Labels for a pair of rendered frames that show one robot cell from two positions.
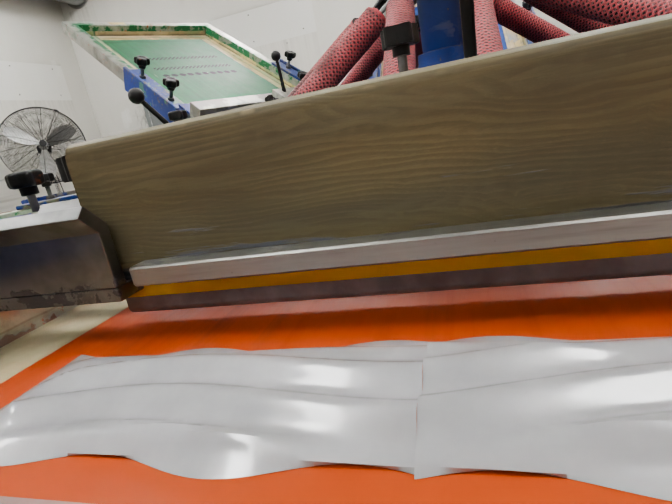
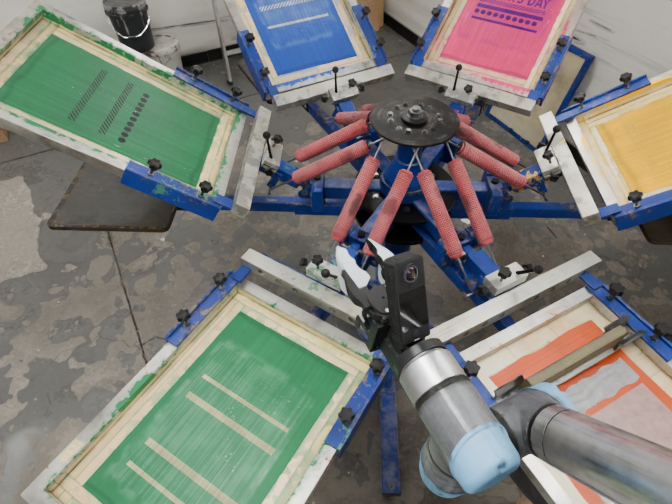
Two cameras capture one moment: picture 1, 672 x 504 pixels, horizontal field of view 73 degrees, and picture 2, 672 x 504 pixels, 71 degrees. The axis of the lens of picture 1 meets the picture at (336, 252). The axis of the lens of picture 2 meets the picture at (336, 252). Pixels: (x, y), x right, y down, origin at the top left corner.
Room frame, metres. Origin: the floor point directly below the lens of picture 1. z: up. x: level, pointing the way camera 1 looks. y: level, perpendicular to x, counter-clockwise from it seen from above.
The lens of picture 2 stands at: (0.25, 0.86, 2.21)
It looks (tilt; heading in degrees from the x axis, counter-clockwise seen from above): 49 degrees down; 314
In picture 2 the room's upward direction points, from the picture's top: straight up
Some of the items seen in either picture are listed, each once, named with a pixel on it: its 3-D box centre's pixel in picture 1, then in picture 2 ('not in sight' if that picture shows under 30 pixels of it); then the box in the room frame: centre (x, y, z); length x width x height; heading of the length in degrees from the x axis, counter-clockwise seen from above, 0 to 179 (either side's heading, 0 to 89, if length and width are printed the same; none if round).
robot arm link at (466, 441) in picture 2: not in sight; (466, 434); (0.27, 0.61, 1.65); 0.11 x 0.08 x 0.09; 159
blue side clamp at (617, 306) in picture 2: not in sight; (626, 322); (0.14, -0.32, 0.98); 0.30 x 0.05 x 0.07; 162
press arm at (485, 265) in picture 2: not in sight; (489, 274); (0.54, -0.15, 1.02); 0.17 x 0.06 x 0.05; 162
